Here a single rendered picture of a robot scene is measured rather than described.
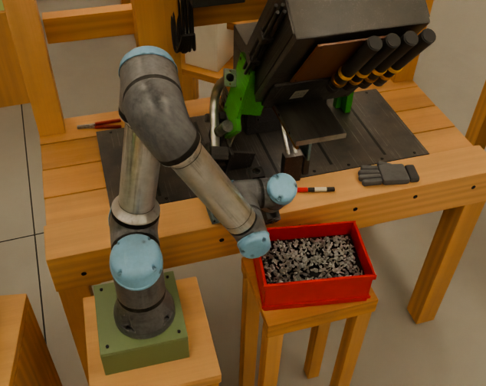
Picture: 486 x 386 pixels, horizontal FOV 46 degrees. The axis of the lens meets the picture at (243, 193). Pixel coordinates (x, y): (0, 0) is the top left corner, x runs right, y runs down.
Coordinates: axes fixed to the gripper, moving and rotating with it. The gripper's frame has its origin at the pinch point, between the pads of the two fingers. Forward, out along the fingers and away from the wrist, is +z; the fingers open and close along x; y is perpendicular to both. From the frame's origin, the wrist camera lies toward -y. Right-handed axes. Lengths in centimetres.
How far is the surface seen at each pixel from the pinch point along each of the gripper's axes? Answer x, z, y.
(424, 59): 198, 194, -112
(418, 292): 79, 67, 41
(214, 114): -3.2, 10.5, -33.8
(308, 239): 14.3, -0.4, 13.2
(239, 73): 3.9, -5.5, -40.2
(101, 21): -33, 15, -73
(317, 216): 21.6, 7.0, 6.1
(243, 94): 3.1, -7.1, -32.7
